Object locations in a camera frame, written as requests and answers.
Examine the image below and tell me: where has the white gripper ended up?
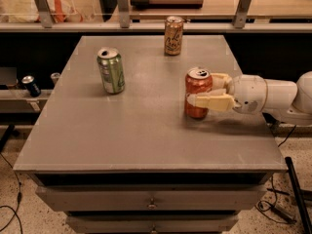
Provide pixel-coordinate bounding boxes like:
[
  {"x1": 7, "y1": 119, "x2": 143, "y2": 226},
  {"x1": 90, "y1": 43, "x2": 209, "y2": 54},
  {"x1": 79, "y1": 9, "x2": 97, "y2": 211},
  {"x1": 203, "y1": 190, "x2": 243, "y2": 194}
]
[{"x1": 187, "y1": 73, "x2": 267, "y2": 114}]

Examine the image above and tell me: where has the tan LaCroix can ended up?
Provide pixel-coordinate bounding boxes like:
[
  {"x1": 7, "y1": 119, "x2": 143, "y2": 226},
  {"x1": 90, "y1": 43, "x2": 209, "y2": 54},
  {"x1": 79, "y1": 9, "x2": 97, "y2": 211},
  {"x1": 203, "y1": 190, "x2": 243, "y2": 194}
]
[{"x1": 164, "y1": 16, "x2": 183, "y2": 56}]

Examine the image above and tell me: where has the black cable left floor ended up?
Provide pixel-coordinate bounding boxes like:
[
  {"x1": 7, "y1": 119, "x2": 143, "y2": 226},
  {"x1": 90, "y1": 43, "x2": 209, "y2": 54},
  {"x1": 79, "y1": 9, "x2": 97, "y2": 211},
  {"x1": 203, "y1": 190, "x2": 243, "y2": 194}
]
[{"x1": 0, "y1": 153, "x2": 24, "y2": 234}]

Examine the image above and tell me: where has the red coke can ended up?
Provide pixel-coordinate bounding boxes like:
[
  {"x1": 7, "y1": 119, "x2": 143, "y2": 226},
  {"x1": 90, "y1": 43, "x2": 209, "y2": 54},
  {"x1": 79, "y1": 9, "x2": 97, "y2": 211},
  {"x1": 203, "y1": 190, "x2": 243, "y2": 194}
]
[{"x1": 184, "y1": 67, "x2": 213, "y2": 119}]

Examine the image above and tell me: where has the silver can on shelf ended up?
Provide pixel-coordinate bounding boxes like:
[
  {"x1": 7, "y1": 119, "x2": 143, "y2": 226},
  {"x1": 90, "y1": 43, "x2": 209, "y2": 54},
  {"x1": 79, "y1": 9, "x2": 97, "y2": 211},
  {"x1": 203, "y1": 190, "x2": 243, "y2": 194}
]
[{"x1": 51, "y1": 72, "x2": 60, "y2": 85}]

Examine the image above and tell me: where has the left metal bracket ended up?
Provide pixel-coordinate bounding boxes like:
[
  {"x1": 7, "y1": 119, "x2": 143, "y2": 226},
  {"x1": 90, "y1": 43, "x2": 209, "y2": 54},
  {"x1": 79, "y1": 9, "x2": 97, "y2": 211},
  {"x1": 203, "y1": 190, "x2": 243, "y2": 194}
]
[{"x1": 34, "y1": 0, "x2": 54, "y2": 28}]

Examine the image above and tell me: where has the black pole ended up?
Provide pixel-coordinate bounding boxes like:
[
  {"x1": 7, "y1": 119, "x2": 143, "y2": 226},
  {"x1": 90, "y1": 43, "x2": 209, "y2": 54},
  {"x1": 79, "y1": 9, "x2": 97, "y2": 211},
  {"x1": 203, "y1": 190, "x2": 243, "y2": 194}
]
[{"x1": 285, "y1": 157, "x2": 312, "y2": 234}]

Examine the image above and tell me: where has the white orange plastic bag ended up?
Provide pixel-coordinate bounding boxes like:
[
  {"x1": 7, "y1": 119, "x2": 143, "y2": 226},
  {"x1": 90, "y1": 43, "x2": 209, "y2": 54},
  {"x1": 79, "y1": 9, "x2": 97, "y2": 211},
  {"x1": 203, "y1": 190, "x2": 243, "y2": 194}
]
[{"x1": 5, "y1": 0, "x2": 83, "y2": 22}]

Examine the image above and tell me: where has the green soda can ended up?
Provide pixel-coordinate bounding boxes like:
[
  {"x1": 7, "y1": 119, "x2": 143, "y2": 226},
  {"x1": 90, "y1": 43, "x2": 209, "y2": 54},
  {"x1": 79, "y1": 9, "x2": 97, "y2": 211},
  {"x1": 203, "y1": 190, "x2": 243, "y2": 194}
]
[{"x1": 97, "y1": 47, "x2": 125, "y2": 95}]

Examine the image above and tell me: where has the black cable floor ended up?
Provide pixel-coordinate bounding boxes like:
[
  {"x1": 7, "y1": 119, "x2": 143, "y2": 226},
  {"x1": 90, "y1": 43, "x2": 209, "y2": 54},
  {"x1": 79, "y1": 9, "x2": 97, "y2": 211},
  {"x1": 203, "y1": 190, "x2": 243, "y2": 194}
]
[
  {"x1": 254, "y1": 124, "x2": 300, "y2": 225},
  {"x1": 0, "y1": 153, "x2": 24, "y2": 234}
]

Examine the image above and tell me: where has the black cable right floor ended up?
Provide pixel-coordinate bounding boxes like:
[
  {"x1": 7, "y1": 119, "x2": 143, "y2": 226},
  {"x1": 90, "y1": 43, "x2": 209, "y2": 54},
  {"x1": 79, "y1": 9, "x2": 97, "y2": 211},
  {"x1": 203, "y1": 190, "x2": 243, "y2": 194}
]
[{"x1": 254, "y1": 124, "x2": 300, "y2": 225}]

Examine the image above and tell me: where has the lower grey drawer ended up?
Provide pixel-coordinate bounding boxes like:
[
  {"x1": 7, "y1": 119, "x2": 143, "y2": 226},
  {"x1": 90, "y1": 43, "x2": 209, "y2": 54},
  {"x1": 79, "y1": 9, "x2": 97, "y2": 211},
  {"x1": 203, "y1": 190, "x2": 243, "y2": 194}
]
[{"x1": 66, "y1": 214, "x2": 238, "y2": 234}]

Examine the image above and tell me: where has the right metal bracket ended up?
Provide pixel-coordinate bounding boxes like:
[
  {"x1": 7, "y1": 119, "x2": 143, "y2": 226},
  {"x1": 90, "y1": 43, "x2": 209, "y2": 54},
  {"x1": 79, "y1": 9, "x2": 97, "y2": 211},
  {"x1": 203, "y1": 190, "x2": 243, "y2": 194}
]
[{"x1": 232, "y1": 0, "x2": 252, "y2": 28}]

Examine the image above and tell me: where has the upper grey drawer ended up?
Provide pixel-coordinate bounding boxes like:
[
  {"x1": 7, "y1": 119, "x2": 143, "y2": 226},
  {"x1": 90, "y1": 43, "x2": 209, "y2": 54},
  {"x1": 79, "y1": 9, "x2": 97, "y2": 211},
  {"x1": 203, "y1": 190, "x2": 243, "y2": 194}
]
[{"x1": 36, "y1": 185, "x2": 265, "y2": 212}]

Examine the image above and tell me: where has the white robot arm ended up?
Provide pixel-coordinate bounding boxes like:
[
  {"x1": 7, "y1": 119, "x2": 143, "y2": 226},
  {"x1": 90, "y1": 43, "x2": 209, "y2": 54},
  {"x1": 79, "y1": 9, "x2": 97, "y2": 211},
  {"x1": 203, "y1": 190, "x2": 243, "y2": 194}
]
[{"x1": 186, "y1": 71, "x2": 312, "y2": 126}]

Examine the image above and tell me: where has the middle metal bracket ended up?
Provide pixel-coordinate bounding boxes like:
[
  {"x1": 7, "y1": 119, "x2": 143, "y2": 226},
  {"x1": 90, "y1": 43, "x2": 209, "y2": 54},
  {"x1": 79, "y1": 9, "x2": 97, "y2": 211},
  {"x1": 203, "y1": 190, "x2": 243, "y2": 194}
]
[{"x1": 117, "y1": 0, "x2": 130, "y2": 28}]

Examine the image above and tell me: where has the grey drawer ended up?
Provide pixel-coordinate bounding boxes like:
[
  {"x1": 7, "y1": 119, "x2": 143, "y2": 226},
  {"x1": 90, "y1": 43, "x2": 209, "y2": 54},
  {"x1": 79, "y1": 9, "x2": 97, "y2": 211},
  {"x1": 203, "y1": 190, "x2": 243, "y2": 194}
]
[
  {"x1": 66, "y1": 214, "x2": 238, "y2": 234},
  {"x1": 36, "y1": 185, "x2": 265, "y2": 212}
]

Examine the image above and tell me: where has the metal bracket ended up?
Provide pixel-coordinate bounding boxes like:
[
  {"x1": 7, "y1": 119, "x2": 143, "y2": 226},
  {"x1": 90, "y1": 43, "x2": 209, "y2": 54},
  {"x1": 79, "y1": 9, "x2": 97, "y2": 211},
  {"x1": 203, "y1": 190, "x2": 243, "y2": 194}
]
[
  {"x1": 117, "y1": 0, "x2": 130, "y2": 28},
  {"x1": 232, "y1": 0, "x2": 252, "y2": 28},
  {"x1": 34, "y1": 0, "x2": 54, "y2": 28}
]

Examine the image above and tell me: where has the dark blue can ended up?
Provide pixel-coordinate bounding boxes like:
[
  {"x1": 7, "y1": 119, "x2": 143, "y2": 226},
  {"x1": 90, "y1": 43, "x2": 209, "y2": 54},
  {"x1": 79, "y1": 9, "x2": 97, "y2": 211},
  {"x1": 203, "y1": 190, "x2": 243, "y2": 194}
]
[{"x1": 21, "y1": 75, "x2": 41, "y2": 97}]

